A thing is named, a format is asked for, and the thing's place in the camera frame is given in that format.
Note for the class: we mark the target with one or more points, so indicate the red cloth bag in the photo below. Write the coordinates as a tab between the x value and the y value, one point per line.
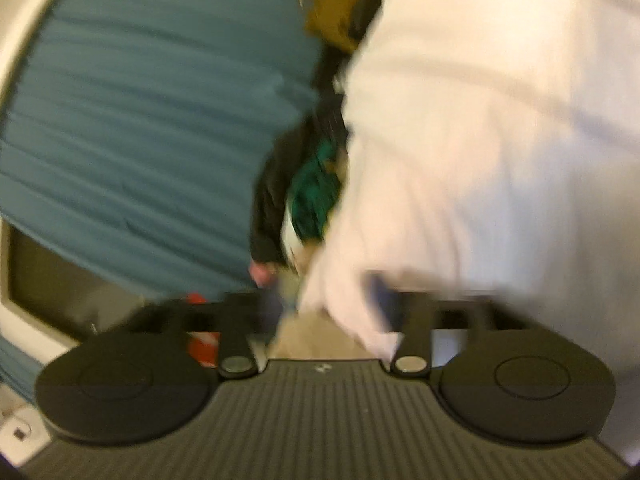
203	347

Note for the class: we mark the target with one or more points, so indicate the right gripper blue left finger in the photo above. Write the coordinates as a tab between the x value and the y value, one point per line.
271	306

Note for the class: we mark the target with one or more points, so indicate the beige trousers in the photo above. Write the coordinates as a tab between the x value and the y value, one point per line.
313	336

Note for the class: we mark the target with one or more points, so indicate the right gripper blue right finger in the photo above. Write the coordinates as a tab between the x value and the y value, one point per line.
390	298

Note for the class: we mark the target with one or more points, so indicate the yellow brown paper bag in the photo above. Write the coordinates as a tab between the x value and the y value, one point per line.
329	20

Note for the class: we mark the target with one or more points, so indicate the pile of mixed clothes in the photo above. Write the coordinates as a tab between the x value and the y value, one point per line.
296	193

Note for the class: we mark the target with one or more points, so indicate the large blue curtain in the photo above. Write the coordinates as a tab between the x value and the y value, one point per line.
132	130

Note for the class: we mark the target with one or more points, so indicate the dark window door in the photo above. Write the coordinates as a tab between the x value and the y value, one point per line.
62	295

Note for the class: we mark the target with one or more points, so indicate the black bag on bed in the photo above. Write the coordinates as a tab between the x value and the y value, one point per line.
333	60

